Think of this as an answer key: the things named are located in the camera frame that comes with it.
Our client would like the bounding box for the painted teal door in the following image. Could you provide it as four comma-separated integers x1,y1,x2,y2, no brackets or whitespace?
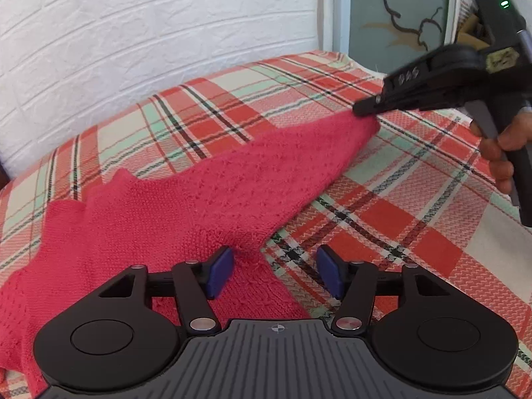
332,0,458,75

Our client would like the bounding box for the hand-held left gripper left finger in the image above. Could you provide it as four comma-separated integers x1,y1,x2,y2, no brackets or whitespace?
99,246,235,336

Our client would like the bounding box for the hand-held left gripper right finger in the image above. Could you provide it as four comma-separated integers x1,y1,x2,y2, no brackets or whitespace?
317,244,452,337

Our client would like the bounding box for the white door frame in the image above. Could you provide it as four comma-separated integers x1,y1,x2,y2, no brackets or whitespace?
316,0,354,61

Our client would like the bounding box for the person's right hand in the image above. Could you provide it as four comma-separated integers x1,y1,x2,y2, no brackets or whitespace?
470,108,532,195

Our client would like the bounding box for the plaid blanket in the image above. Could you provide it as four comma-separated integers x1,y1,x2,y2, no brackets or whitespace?
0,50,532,399

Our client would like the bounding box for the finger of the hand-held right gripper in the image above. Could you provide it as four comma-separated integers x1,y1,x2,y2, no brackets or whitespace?
352,87,470,118

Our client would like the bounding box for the red knit cardigan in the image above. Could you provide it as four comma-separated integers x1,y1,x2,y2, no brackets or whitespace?
0,112,380,391

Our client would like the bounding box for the cardboard box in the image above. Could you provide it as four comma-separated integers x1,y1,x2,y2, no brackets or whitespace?
457,12,491,46

